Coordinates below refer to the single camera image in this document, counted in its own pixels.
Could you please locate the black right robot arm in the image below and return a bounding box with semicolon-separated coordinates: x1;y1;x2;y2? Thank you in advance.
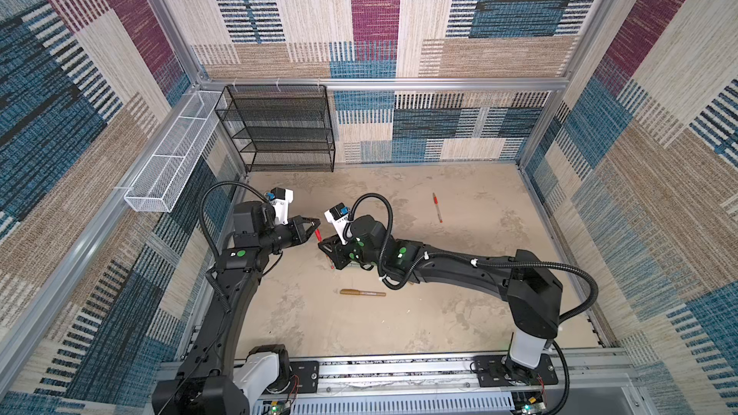
318;215;563;370

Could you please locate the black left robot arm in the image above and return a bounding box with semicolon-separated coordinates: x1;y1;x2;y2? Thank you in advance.
152;201;320;414

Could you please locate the gold marker bottom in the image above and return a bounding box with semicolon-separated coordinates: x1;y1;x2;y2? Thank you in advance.
339;288;386;297

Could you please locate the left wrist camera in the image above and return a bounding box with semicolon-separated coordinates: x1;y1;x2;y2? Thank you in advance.
266;188;294;225

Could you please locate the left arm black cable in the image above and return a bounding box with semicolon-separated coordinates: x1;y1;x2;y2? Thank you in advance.
198;181;272;278

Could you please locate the black wire mesh shelf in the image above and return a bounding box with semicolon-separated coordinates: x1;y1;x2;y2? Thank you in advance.
215;85;336;172

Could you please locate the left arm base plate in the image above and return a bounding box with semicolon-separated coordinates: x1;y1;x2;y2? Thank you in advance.
237;360;320;397

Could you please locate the white wire mesh basket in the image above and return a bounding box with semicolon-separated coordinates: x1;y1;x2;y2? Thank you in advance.
124;91;220;213

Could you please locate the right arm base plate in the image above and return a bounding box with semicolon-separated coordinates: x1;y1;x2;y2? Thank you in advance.
469;354;559;387

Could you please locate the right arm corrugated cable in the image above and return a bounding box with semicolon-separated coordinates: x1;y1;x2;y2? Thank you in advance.
348;192;600;415

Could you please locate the aluminium front rail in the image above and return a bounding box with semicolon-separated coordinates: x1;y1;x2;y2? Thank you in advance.
143;350;641;415

